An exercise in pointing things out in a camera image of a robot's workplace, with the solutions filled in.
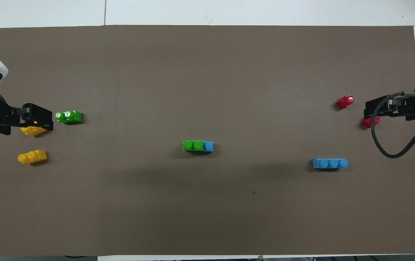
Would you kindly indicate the red single-stud brick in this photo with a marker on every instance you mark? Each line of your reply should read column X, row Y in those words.
column 367, row 123
column 345, row 102

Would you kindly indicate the blue three-stud brick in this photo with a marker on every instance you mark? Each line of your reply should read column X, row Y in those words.
column 208, row 146
column 330, row 164

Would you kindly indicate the green brick with white-marked studs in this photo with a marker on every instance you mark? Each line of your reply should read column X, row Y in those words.
column 70, row 116

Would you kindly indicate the yellow two-stud brick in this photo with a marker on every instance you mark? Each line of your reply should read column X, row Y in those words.
column 33, row 131
column 33, row 157

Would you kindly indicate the plain green two-stud brick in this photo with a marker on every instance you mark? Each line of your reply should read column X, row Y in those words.
column 193, row 145

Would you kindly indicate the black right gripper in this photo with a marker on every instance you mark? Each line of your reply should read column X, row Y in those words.
column 410, row 108

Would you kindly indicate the brown table mat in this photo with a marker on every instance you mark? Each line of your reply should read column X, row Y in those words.
column 207, row 72

